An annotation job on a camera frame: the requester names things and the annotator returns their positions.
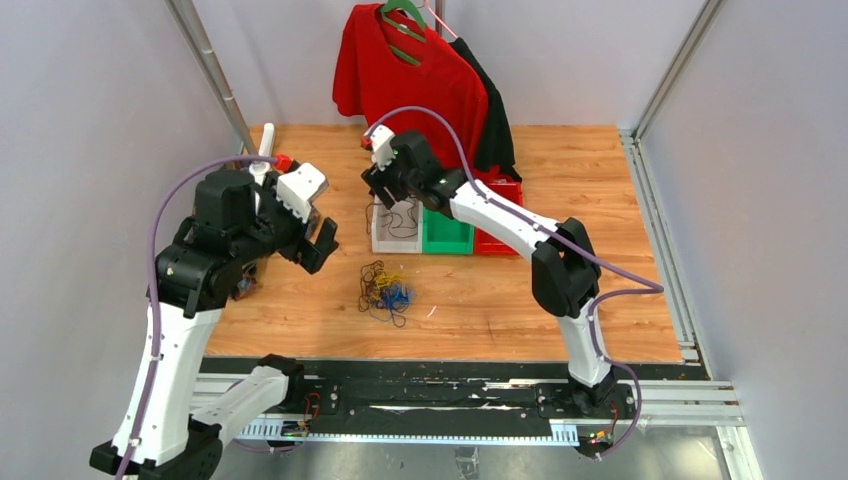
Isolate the green clothes hanger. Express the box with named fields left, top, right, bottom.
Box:
left=379, top=0, right=427, bottom=43

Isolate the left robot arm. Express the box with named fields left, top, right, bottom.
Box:
left=89, top=163, right=338, bottom=479

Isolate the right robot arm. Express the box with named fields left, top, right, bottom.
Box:
left=362, top=126, right=615, bottom=417

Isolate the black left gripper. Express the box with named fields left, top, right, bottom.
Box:
left=235, top=170, right=340, bottom=270

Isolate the red plastic bin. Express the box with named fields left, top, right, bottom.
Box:
left=473, top=174, right=524, bottom=256

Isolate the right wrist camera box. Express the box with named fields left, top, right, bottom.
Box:
left=361, top=124, right=395, bottom=170

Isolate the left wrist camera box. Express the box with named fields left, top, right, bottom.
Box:
left=276, top=163, right=329, bottom=224

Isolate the red t-shirt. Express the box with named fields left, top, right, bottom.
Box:
left=332, top=3, right=488, bottom=163

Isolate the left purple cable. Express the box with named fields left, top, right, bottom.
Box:
left=115, top=154, right=293, bottom=480

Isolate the white stand with pole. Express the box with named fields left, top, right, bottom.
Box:
left=164, top=0, right=278, bottom=193

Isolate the pink clothes hanger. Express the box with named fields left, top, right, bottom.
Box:
left=421, top=0, right=459, bottom=39

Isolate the plaid cloth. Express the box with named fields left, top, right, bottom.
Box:
left=229, top=262, right=258, bottom=301

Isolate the black cable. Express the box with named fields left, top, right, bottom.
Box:
left=364, top=198, right=422, bottom=241

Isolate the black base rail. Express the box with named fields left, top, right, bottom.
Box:
left=198, top=357, right=713, bottom=442

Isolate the black t-shirt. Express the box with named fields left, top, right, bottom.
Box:
left=449, top=38, right=522, bottom=183

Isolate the green plastic bin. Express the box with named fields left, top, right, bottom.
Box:
left=422, top=209, right=474, bottom=255

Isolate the blue cable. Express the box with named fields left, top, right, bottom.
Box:
left=370, top=281, right=417, bottom=329

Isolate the white plastic bin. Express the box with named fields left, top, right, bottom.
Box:
left=367, top=197, right=423, bottom=254

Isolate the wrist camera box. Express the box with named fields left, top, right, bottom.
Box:
left=361, top=124, right=395, bottom=170
left=276, top=163, right=329, bottom=224

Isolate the yellow cable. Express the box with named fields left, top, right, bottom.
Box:
left=367, top=264, right=409, bottom=309

